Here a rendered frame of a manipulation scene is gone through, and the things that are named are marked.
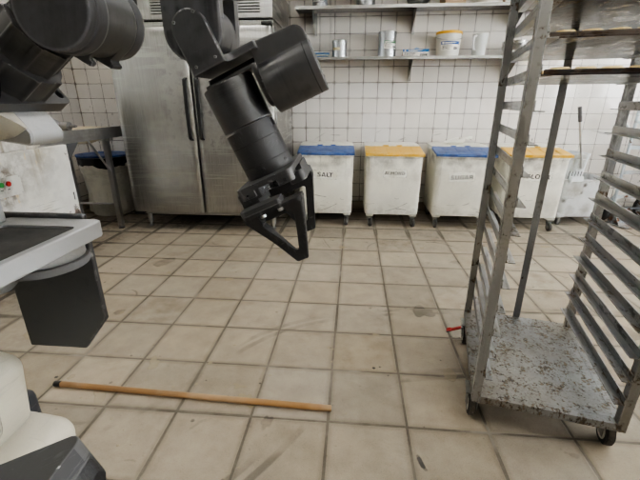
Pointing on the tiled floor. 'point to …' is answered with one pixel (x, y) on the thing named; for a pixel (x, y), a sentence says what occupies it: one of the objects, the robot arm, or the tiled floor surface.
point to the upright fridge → (185, 122)
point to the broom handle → (194, 395)
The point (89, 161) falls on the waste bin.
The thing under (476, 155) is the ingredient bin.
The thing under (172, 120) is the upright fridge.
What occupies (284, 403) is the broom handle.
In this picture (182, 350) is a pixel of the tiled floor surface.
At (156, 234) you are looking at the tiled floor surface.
